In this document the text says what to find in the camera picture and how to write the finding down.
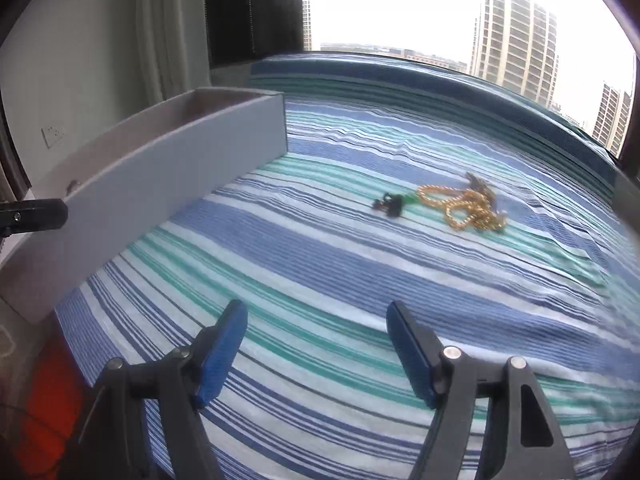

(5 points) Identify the dark metal charm bunch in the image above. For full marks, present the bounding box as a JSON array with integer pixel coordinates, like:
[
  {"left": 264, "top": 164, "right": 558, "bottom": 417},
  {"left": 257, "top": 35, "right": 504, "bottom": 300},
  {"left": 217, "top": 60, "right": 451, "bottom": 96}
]
[{"left": 462, "top": 171, "right": 496, "bottom": 196}]

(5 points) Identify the narrow beige tower building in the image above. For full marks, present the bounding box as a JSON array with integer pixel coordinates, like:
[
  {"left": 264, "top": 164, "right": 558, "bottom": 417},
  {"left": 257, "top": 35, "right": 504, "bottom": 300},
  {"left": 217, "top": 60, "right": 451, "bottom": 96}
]
[{"left": 592, "top": 80, "right": 633, "bottom": 155}]

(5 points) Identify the white curtain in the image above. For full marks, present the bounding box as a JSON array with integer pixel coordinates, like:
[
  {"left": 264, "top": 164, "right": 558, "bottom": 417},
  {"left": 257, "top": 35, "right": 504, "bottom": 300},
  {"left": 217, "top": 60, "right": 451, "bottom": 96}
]
[{"left": 135, "top": 0, "right": 213, "bottom": 106}]

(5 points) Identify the small black pendant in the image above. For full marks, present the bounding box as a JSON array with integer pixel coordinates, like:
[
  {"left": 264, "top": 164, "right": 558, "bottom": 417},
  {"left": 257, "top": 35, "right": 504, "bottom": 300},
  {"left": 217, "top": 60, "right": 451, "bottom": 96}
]
[{"left": 371, "top": 192, "right": 406, "bottom": 218}]

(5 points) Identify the tall beige tower building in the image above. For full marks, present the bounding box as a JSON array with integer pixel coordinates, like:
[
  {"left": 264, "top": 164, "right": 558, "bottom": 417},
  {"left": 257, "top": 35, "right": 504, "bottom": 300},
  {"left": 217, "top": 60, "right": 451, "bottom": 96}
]
[{"left": 467, "top": 0, "right": 561, "bottom": 108}]

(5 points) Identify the dark window frame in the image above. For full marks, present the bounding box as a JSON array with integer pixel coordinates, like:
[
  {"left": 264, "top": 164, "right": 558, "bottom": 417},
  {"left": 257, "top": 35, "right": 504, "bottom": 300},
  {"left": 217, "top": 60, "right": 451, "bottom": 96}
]
[{"left": 202, "top": 0, "right": 306, "bottom": 68}]

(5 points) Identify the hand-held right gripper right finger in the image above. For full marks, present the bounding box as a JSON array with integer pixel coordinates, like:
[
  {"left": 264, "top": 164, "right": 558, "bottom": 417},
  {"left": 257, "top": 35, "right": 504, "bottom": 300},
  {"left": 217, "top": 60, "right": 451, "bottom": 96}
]
[{"left": 386, "top": 301, "right": 576, "bottom": 480}]

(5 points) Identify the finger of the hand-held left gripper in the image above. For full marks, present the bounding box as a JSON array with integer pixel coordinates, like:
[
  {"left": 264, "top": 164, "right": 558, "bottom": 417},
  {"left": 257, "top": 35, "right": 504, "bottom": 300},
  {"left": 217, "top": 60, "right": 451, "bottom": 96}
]
[{"left": 0, "top": 198, "right": 68, "bottom": 236}]

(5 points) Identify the orange cloth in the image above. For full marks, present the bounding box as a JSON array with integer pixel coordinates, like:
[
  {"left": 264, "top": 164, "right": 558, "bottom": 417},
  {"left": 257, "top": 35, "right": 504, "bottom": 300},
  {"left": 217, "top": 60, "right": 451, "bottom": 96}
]
[{"left": 15, "top": 340, "right": 86, "bottom": 471}]

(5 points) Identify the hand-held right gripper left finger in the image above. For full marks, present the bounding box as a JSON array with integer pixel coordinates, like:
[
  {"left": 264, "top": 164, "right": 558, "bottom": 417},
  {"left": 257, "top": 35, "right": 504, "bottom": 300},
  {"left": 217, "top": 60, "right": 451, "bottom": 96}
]
[{"left": 82, "top": 299, "right": 249, "bottom": 480}]

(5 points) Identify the gold bead necklace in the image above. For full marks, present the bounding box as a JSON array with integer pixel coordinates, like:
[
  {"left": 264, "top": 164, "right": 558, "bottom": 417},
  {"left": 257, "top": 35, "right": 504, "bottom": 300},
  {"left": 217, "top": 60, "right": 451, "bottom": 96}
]
[{"left": 416, "top": 184, "right": 507, "bottom": 233}]

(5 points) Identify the low distant building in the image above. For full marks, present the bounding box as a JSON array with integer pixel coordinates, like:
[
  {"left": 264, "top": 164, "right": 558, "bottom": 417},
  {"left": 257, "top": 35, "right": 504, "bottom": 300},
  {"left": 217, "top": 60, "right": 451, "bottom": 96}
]
[{"left": 320, "top": 42, "right": 468, "bottom": 74}]

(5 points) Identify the blue green striped blanket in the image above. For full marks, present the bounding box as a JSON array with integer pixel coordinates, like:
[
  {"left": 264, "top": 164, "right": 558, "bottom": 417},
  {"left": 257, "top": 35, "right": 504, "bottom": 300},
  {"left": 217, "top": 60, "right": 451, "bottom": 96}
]
[{"left": 55, "top": 52, "right": 626, "bottom": 480}]

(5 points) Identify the white wall socket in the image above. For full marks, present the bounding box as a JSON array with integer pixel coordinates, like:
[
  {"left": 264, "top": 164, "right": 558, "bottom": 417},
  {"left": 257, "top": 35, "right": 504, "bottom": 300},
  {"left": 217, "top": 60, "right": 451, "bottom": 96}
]
[{"left": 41, "top": 123, "right": 68, "bottom": 149}]

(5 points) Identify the white cardboard box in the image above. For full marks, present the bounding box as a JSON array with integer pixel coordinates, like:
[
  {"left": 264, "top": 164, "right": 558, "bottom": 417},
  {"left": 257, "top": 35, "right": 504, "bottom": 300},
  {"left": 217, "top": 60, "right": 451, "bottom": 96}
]
[{"left": 0, "top": 86, "right": 290, "bottom": 326}]

